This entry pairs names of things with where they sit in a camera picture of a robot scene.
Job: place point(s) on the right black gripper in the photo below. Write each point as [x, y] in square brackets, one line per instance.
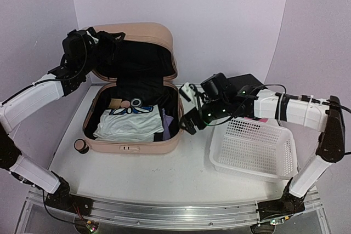
[186, 119]

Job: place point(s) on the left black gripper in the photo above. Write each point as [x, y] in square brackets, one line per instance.
[110, 40]

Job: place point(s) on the pink hard-shell suitcase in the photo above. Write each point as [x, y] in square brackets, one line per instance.
[142, 73]

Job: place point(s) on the white printed t-shirt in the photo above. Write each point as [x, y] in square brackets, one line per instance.
[139, 124]

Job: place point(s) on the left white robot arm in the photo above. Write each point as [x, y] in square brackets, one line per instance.
[25, 122]

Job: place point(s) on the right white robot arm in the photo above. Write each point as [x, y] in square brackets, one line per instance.
[322, 115]

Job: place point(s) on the purple folded garment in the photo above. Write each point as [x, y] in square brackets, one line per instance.
[166, 121]

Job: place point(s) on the pink round compact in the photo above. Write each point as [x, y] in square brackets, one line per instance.
[125, 104]

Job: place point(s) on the tan square compact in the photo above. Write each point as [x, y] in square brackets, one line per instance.
[115, 103]

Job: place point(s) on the white perforated plastic basket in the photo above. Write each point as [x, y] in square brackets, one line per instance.
[254, 149]

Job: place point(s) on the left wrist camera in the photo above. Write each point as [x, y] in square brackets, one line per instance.
[91, 39]

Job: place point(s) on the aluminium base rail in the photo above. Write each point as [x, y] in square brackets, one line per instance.
[176, 216]

